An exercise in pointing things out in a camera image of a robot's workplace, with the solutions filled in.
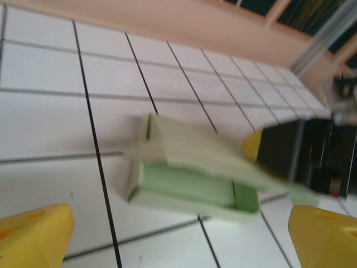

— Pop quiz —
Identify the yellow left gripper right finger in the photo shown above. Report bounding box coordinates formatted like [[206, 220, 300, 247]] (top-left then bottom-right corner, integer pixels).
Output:
[[288, 205, 357, 268]]

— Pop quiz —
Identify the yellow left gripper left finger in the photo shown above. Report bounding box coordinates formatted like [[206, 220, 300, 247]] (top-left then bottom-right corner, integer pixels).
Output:
[[0, 203, 74, 268]]

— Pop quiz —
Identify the light green paper box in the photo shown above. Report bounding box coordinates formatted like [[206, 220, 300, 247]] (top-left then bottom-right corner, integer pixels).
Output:
[[122, 111, 320, 224]]

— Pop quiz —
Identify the aluminium frame post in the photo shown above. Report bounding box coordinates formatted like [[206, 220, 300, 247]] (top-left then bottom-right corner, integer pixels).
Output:
[[289, 0, 357, 78]]

